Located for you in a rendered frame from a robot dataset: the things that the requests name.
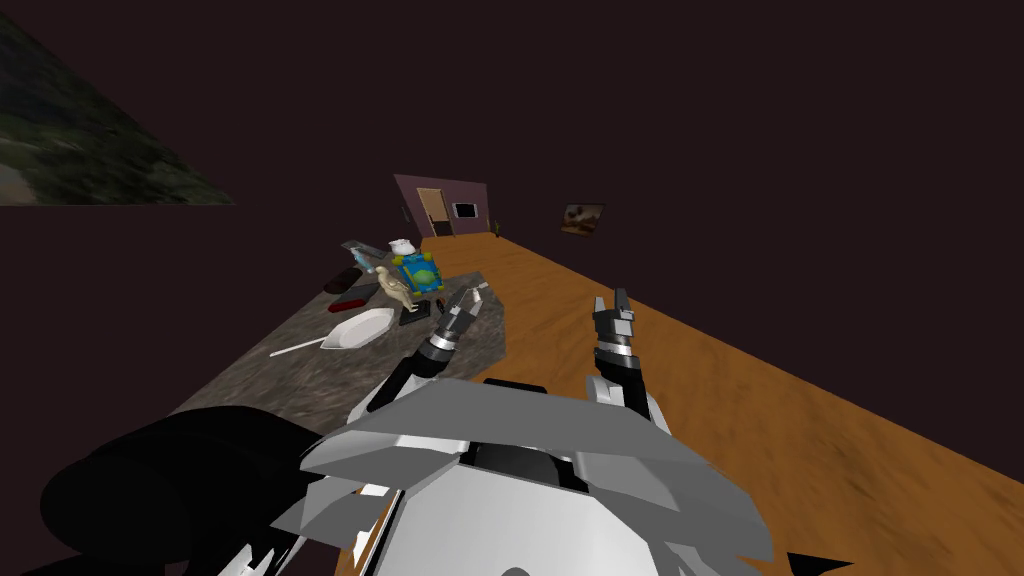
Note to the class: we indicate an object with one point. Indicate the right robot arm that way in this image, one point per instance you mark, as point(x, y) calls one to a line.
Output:
point(628, 384)

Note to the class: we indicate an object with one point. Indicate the beige figurine on black base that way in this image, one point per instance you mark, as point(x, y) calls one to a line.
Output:
point(396, 290)

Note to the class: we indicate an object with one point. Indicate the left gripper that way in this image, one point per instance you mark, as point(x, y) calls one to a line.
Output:
point(454, 324)

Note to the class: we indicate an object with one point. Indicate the dark red cylinder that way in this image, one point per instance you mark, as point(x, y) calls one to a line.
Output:
point(344, 280)

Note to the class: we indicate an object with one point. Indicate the white oval dish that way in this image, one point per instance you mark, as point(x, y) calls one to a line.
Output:
point(362, 330)

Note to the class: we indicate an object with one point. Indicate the white teapot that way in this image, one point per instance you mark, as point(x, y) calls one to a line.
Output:
point(402, 246)

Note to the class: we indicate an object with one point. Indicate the white thin stick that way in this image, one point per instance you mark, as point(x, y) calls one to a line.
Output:
point(298, 347)

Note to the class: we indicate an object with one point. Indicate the blue and green box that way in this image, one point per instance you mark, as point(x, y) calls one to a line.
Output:
point(422, 274)

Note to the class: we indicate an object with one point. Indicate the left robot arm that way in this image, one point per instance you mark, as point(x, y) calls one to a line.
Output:
point(184, 480)

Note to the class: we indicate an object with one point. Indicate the grey marbled table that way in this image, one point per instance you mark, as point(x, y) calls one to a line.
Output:
point(320, 376)

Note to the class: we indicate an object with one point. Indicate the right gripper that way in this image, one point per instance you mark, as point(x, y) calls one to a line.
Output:
point(615, 334)

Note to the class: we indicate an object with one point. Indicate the red and grey book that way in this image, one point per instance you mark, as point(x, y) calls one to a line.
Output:
point(354, 298)

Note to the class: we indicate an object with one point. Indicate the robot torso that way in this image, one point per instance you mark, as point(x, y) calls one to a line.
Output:
point(512, 512)

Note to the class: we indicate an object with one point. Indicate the brown framed picture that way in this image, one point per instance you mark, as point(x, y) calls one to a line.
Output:
point(582, 219)

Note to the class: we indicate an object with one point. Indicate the brown door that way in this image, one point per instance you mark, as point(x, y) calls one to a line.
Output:
point(434, 212)

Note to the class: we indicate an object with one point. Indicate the black wall screen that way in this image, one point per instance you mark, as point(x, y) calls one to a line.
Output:
point(465, 210)

